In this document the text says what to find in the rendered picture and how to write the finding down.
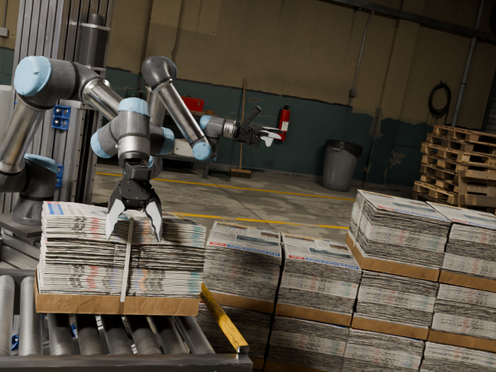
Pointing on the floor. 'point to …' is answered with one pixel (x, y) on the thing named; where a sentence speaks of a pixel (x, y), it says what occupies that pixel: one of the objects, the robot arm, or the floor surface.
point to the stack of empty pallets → (452, 163)
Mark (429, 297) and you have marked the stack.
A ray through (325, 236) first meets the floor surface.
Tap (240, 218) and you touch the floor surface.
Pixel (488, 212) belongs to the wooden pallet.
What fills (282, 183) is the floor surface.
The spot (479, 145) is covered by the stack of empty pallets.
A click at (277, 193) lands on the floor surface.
